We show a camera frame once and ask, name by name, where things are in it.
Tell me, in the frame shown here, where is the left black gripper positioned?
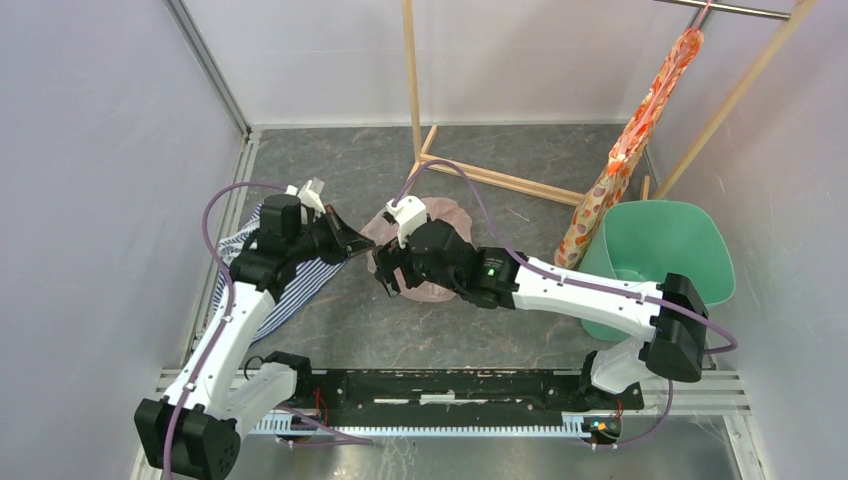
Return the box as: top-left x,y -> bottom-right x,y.
288,205 -> 376,266

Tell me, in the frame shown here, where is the pink translucent trash bag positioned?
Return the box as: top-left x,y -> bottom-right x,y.
360,197 -> 473,303

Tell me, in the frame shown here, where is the green plastic trash bin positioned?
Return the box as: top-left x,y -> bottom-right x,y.
576,200 -> 736,308

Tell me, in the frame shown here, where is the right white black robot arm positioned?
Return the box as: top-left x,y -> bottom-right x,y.
372,220 -> 707,408

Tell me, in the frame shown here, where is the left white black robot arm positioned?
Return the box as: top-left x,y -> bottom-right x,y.
134,193 -> 375,479

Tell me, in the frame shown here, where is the blue white striped cloth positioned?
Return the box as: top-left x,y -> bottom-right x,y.
217,204 -> 344,344

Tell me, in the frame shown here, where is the floral orange hanging bag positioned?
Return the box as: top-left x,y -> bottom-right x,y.
554,27 -> 704,269

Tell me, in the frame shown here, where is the metal hanging rod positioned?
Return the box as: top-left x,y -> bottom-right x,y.
654,0 -> 791,21

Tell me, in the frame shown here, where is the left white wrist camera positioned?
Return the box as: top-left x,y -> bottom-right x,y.
285,177 -> 326,225

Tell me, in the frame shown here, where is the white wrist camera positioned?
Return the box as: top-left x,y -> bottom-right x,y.
386,196 -> 428,248
285,177 -> 326,225

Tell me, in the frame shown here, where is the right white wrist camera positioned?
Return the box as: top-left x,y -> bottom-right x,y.
386,196 -> 428,248

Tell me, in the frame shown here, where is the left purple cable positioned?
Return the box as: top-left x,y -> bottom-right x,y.
160,182 -> 289,480

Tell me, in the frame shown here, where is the metal corner post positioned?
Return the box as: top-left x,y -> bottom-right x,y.
164,0 -> 252,137

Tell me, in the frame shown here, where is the wooden clothes rack frame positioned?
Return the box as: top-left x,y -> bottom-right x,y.
399,0 -> 817,206

